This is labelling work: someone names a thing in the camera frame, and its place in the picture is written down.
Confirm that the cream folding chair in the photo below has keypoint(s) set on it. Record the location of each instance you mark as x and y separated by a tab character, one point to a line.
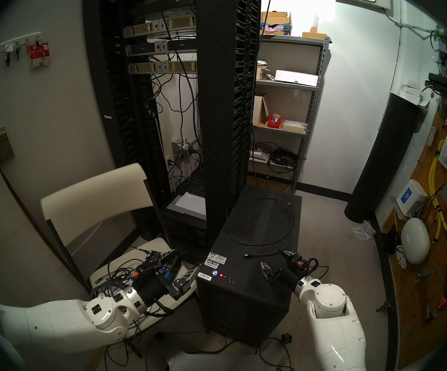
92	200

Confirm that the white key hook rack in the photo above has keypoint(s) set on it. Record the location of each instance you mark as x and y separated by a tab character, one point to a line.
20	43

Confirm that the white oval router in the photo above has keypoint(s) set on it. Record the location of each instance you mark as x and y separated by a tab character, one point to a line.
415	240

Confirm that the red parts bin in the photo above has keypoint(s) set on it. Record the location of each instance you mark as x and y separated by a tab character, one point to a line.
274	122

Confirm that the dark hanging key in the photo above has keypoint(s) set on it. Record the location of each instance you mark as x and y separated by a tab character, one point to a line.
8	57
17	54

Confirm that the white folded bracket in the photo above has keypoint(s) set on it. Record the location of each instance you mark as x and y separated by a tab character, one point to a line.
363	231

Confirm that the small white box stack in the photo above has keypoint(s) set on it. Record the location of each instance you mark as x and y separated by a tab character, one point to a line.
412	94

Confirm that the flat white box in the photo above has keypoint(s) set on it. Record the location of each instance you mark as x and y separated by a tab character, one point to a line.
296	77

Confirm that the open cardboard box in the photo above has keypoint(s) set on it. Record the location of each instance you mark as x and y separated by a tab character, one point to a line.
260	109

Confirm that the black floor plug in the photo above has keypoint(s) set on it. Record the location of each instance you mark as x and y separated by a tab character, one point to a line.
286	337

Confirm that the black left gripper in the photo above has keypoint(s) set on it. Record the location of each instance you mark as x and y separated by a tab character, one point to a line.
150	283

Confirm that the black server rack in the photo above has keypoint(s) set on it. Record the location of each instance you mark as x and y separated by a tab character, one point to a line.
219	103

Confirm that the black workstation tower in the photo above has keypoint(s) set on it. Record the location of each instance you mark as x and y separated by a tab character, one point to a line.
246	296

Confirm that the gold faced rack server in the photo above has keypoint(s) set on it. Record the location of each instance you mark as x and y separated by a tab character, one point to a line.
142	28
150	67

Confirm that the small cardboard box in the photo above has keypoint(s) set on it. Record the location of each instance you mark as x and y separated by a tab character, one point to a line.
314	35

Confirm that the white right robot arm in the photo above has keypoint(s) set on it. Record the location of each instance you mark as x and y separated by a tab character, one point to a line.
331	327

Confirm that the flat tan box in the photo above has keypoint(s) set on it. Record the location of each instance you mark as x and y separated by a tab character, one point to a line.
295	126

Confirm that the black Dell rack server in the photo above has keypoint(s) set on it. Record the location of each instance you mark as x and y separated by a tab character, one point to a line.
146	48

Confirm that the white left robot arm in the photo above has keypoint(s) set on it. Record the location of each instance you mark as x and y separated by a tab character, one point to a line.
53	324

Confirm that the beige wall plate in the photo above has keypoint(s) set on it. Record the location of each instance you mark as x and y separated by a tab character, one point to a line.
1	148

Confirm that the white modem blue label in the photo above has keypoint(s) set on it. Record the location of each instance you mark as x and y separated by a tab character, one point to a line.
410	198

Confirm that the white flat device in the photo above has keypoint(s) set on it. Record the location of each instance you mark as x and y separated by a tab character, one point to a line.
190	204

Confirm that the large cardboard box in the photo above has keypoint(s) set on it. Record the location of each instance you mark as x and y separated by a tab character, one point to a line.
275	16

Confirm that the grey outlet box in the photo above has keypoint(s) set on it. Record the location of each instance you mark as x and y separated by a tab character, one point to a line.
181	150

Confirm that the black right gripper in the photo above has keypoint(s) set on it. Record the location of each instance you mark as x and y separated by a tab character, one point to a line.
291	275

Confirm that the red key tag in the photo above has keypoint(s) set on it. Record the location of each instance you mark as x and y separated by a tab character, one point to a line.
39	53

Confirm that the grey metal shelf unit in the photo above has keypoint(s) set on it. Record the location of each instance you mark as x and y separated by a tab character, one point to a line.
281	85

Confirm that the black network switch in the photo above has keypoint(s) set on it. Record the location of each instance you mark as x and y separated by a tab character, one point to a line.
443	82

